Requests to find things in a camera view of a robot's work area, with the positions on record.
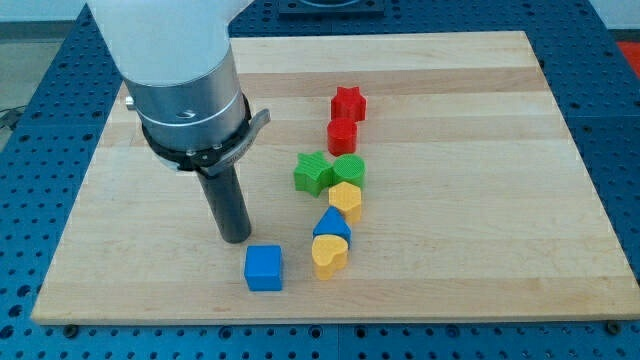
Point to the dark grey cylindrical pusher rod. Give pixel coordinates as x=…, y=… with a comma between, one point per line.
x=227, y=205

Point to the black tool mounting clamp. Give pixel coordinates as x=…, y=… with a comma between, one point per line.
x=203, y=146

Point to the blue cube block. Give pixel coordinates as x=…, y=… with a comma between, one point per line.
x=263, y=268

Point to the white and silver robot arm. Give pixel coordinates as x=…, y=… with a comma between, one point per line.
x=177, y=62

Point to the yellow heart block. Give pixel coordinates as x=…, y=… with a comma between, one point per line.
x=330, y=253

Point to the green star block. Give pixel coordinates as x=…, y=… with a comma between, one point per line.
x=313, y=173

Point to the blue pentagon house block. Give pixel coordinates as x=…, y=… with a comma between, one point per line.
x=332, y=222

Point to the yellow hexagon block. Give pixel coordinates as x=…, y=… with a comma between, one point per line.
x=347, y=199

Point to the green cylinder block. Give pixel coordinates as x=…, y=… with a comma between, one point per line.
x=350, y=168

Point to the red cylinder block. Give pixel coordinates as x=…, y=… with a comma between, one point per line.
x=342, y=136

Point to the red star block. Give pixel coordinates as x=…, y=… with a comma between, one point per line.
x=349, y=103

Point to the wooden work board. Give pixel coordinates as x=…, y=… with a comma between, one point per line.
x=477, y=206

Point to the red object at right edge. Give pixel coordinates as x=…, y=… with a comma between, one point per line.
x=631, y=52

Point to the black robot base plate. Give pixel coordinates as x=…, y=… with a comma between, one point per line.
x=330, y=7

